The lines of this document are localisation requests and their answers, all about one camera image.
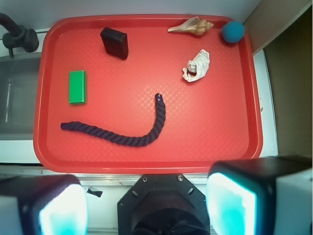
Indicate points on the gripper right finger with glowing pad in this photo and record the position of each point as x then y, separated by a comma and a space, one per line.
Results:
263, 196

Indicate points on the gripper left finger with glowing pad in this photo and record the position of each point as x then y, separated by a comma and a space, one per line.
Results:
43, 205

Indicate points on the crumpled white paper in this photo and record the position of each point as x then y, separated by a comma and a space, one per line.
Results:
197, 68

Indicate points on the black tape scrap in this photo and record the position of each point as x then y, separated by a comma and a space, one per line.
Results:
93, 191

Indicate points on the green rectangular block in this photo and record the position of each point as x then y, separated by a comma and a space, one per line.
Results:
77, 87

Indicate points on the red plastic tray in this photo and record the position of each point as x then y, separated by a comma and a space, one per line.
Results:
141, 116

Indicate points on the grey metal sink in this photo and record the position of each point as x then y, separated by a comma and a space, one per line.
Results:
18, 92

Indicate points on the blue crochet ball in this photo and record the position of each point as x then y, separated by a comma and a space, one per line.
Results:
233, 32

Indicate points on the black faucet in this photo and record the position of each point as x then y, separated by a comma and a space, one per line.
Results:
18, 36

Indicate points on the dark brown block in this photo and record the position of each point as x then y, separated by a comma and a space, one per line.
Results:
115, 42

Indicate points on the beige conch seashell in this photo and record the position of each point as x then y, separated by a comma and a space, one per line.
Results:
194, 26

